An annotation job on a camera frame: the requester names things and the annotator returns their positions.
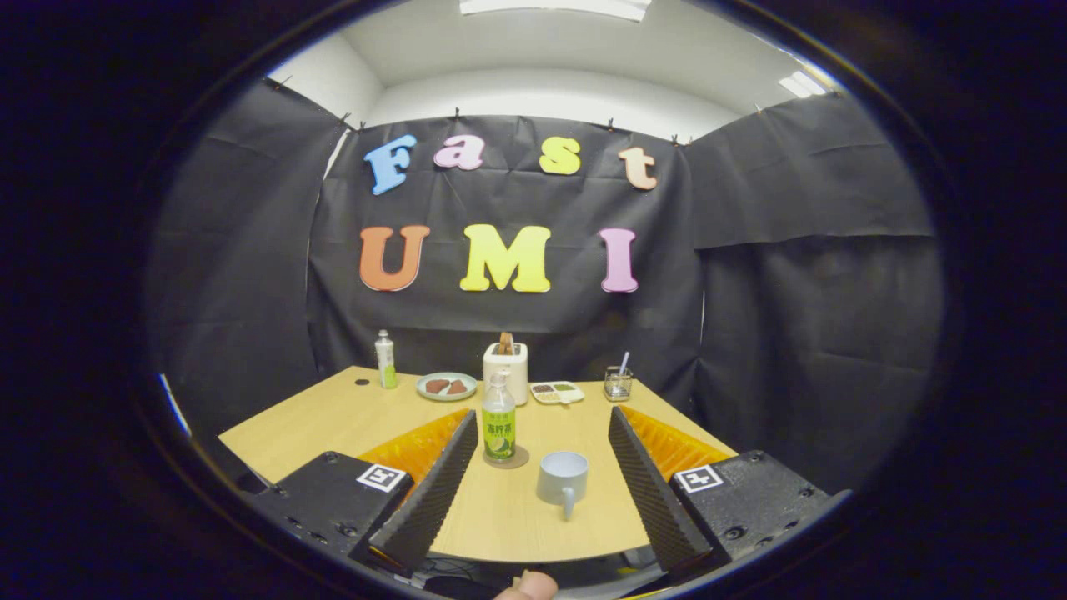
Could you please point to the round brown coaster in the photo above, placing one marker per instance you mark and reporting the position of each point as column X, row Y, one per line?
column 522, row 457

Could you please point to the pale green plate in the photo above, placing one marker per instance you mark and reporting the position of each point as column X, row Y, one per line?
column 447, row 397

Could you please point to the large ceiling light panel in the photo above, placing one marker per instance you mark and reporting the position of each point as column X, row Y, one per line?
column 554, row 7

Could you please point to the clear juice bottle green label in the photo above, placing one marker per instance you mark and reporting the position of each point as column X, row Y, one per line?
column 499, row 433

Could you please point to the cream toaster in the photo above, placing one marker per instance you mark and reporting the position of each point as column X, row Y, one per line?
column 518, row 371

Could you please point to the slim white green bottle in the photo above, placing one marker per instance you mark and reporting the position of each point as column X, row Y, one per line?
column 386, row 362

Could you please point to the wooden table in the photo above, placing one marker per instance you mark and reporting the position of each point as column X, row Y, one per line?
column 500, row 525

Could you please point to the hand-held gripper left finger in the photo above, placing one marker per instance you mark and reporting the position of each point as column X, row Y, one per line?
column 438, row 492

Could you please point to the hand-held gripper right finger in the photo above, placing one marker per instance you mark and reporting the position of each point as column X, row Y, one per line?
column 650, row 492

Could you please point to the small ceiling light panel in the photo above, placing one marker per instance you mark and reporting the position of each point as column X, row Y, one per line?
column 802, row 84

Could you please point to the brown toast slice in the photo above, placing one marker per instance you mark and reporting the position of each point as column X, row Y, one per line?
column 507, row 343

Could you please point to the white divided snack tray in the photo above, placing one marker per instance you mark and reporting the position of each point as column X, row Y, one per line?
column 557, row 392

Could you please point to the black backdrop cloth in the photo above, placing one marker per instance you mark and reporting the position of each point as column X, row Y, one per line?
column 500, row 317

